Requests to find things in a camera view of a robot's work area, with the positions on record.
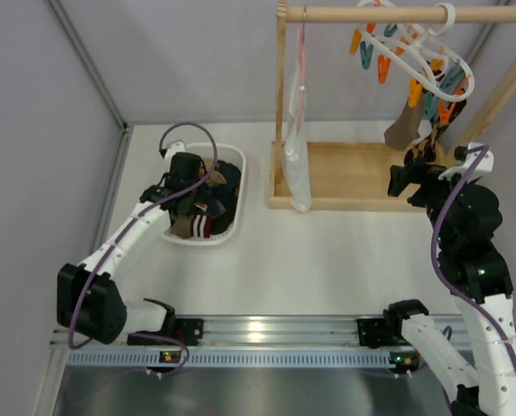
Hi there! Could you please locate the dark navy ribbed sock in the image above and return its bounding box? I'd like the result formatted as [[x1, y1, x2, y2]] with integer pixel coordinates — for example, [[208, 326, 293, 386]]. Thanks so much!
[[214, 160, 241, 200]]

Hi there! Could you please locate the white hanging cloth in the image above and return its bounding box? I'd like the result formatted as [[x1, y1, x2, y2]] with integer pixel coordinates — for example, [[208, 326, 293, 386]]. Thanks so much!
[[282, 66, 312, 212]]

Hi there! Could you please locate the wooden clothes rack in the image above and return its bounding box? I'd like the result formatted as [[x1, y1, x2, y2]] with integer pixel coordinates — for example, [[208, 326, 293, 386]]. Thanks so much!
[[269, 1, 516, 212]]

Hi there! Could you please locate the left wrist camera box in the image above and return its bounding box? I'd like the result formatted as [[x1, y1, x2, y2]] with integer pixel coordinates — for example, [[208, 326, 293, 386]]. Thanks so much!
[[159, 140, 186, 160]]

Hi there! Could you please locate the white sock clip hanger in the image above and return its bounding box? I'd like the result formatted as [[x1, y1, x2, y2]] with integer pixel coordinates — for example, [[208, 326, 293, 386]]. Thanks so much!
[[349, 3, 475, 126]]

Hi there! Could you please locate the aluminium mounting rail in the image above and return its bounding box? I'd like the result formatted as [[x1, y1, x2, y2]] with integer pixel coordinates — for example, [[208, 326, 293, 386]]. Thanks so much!
[[49, 314, 471, 348]]

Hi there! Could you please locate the brown argyle hanging sock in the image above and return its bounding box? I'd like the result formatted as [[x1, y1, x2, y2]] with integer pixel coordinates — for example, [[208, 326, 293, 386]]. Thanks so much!
[[403, 100, 467, 165]]

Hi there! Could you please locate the beige orange argyle sock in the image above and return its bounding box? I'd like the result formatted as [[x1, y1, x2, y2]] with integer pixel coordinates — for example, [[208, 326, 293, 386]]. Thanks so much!
[[206, 171, 227, 187]]

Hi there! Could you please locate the pink wire hanger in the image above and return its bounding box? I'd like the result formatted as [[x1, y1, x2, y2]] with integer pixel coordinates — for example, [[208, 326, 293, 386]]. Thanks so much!
[[296, 5, 307, 133]]

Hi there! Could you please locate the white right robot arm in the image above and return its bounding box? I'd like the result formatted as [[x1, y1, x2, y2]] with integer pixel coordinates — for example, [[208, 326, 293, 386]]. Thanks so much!
[[383, 159, 516, 415]]

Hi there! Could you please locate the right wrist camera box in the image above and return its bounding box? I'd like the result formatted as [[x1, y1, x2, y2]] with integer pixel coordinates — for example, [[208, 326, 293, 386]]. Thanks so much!
[[438, 142, 494, 182]]

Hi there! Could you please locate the grey slotted cable duct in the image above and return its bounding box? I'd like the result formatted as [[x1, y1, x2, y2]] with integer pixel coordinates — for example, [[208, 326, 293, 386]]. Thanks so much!
[[68, 348, 419, 369]]

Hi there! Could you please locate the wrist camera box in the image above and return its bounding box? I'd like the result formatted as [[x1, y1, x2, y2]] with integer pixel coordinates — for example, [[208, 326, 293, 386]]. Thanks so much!
[[438, 142, 494, 182], [159, 140, 186, 160]]

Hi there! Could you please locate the white perforated plastic basket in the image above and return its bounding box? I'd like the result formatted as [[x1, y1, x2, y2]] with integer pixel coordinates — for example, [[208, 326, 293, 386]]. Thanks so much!
[[162, 143, 246, 247]]

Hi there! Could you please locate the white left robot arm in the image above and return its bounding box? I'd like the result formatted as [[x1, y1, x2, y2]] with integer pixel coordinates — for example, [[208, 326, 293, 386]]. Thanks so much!
[[56, 152, 203, 344]]

